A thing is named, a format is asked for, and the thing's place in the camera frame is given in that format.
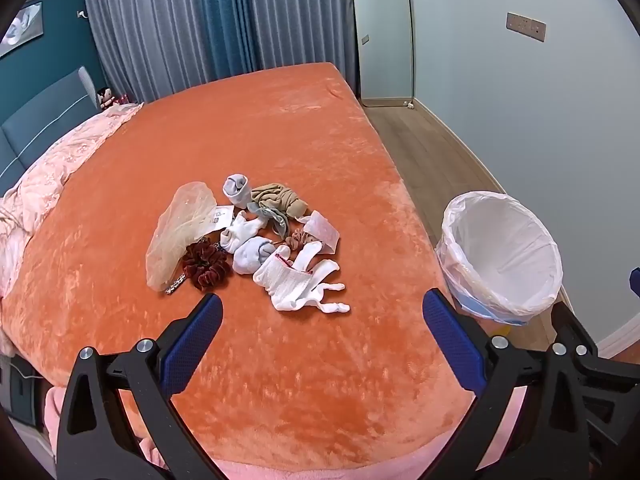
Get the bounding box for clear plastic packet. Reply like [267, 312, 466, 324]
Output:
[298, 210, 341, 252]

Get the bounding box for grey curtain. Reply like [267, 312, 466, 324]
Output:
[82, 0, 222, 104]
[240, 0, 360, 97]

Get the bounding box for dark patterned keychain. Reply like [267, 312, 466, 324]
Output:
[165, 269, 191, 297]

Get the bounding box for dark red scrunchie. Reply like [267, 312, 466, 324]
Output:
[180, 240, 234, 292]

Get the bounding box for white paper tag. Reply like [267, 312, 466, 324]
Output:
[209, 205, 235, 231]

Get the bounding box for teal headboard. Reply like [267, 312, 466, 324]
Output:
[0, 67, 102, 197]

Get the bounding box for white toe sock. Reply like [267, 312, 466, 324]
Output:
[292, 241, 347, 316]

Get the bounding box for wall poster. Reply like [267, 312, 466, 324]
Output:
[0, 2, 44, 59]

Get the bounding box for wall switch panel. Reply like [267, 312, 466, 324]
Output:
[505, 11, 547, 44]

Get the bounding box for small doll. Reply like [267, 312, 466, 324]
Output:
[97, 87, 129, 111]

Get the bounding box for grey and white sock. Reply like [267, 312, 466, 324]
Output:
[223, 174, 257, 210]

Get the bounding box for orange plush blanket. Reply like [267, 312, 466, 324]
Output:
[0, 62, 477, 467]

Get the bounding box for standing mirror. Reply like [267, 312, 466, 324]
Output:
[350, 0, 417, 108]

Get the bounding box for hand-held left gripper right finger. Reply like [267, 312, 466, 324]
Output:
[422, 288, 594, 480]

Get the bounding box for small white sock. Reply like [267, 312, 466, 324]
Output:
[220, 211, 264, 254]

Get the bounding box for pink quilt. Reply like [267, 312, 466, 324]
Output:
[0, 102, 146, 357]

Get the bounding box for white and blue sock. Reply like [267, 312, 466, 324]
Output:
[233, 237, 275, 276]

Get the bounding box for blue bin with white liner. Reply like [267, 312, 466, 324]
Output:
[434, 191, 564, 327]

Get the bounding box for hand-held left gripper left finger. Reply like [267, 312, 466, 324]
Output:
[56, 292, 231, 480]

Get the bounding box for pink fleece garment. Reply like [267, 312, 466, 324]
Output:
[44, 387, 527, 480]

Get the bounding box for white ribbed sock red trim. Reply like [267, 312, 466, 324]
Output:
[253, 252, 314, 312]

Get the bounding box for blue curtain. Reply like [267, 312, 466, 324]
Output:
[200, 0, 261, 79]

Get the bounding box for tan stockings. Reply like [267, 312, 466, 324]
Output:
[249, 184, 309, 220]

